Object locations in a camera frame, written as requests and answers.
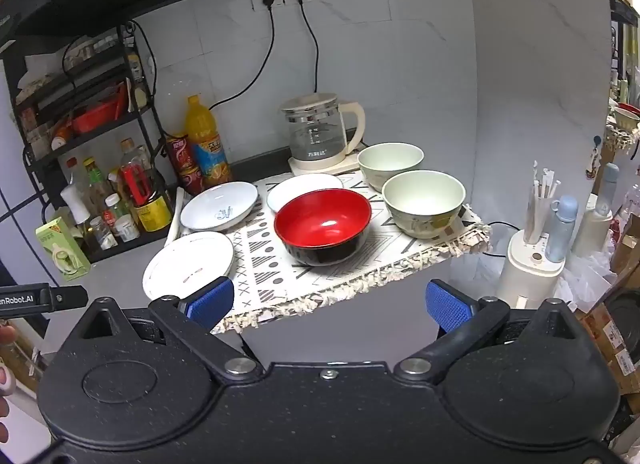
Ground black kitchen rack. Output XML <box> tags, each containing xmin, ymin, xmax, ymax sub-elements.
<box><xmin>0</xmin><ymin>24</ymin><xmax>175</xmax><ymax>265</ymax></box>

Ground white plastic bag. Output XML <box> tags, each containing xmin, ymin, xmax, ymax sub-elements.
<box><xmin>559</xmin><ymin>248</ymin><xmax>618</xmax><ymax>307</ymax></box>

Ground pale green patterned bowl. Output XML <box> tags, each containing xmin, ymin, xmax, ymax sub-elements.
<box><xmin>382</xmin><ymin>170</ymin><xmax>467</xmax><ymax>240</ymax></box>

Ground bundle of white chopsticks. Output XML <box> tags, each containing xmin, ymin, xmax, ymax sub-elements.
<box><xmin>529</xmin><ymin>161</ymin><xmax>562</xmax><ymax>241</ymax></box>

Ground clear bottle with yellow cap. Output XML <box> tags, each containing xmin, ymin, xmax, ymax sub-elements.
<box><xmin>82</xmin><ymin>157</ymin><xmax>115</xmax><ymax>206</ymax></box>

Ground white chopstick holder appliance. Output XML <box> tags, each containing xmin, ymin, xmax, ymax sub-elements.
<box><xmin>495</xmin><ymin>228</ymin><xmax>567</xmax><ymax>313</ymax></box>

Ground white plate with dark rim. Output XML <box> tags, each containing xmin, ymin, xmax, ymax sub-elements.
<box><xmin>142</xmin><ymin>231</ymin><xmax>236</xmax><ymax>301</ymax></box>

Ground cardboard box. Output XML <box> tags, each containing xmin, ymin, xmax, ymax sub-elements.
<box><xmin>575</xmin><ymin>289</ymin><xmax>640</xmax><ymax>397</ymax></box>

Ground orange juice can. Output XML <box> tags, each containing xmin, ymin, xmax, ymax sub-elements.
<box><xmin>185</xmin><ymin>95</ymin><xmax>234</xmax><ymax>191</ymax></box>

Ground white plate with centre print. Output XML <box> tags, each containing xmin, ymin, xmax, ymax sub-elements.
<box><xmin>180</xmin><ymin>181</ymin><xmax>261</xmax><ymax>233</ymax></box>

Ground plain pale green bowl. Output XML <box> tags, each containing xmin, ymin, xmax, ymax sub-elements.
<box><xmin>357</xmin><ymin>143</ymin><xmax>425</xmax><ymax>192</ymax></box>

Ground patterned fringed table mat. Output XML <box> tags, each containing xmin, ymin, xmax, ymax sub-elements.
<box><xmin>210</xmin><ymin>168</ymin><xmax>494</xmax><ymax>336</ymax></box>

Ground pale blue bottle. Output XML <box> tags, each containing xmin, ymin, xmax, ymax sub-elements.
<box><xmin>595</xmin><ymin>163</ymin><xmax>621</xmax><ymax>216</ymax></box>

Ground white squeeze bottle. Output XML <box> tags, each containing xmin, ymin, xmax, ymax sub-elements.
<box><xmin>60</xmin><ymin>186</ymin><xmax>92</xmax><ymax>226</ymax></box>

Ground glass electric kettle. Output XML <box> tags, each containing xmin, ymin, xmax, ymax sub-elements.
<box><xmin>279</xmin><ymin>93</ymin><xmax>367</xmax><ymax>166</ymax></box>

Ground red drink can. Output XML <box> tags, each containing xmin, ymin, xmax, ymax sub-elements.
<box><xmin>165</xmin><ymin>134</ymin><xmax>197</xmax><ymax>173</ymax></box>
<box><xmin>177</xmin><ymin>164</ymin><xmax>204</xmax><ymax>196</ymax></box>

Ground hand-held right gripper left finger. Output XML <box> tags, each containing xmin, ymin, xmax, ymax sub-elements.
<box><xmin>72</xmin><ymin>277</ymin><xmax>264</xmax><ymax>386</ymax></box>

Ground white spoon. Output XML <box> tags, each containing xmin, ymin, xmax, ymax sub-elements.
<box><xmin>166</xmin><ymin>187</ymin><xmax>192</xmax><ymax>251</ymax></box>

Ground green and white carton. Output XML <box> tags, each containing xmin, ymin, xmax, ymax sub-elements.
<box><xmin>34</xmin><ymin>219</ymin><xmax>92</xmax><ymax>283</ymax></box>

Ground plain white plate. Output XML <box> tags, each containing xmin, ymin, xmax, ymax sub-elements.
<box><xmin>266</xmin><ymin>173</ymin><xmax>345</xmax><ymax>215</ymax></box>

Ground light blue flask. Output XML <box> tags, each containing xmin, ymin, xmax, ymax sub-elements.
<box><xmin>545</xmin><ymin>195</ymin><xmax>580</xmax><ymax>263</ymax></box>

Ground red and black bowl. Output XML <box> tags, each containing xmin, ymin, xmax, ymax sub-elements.
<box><xmin>273</xmin><ymin>188</ymin><xmax>372</xmax><ymax>267</ymax></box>

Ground black power cable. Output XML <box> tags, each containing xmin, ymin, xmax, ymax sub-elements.
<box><xmin>292</xmin><ymin>0</ymin><xmax>321</xmax><ymax>98</ymax></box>
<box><xmin>207</xmin><ymin>0</ymin><xmax>279</xmax><ymax>112</ymax></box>

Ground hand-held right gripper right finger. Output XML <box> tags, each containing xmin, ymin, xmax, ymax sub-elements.
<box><xmin>394</xmin><ymin>280</ymin><xmax>583</xmax><ymax>386</ymax></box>

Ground person's left hand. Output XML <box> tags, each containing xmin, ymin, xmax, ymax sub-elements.
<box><xmin>0</xmin><ymin>323</ymin><xmax>17</xmax><ymax>441</ymax></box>

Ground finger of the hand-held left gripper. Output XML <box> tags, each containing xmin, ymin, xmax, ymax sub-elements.
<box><xmin>49</xmin><ymin>285</ymin><xmax>89</xmax><ymax>311</ymax></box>

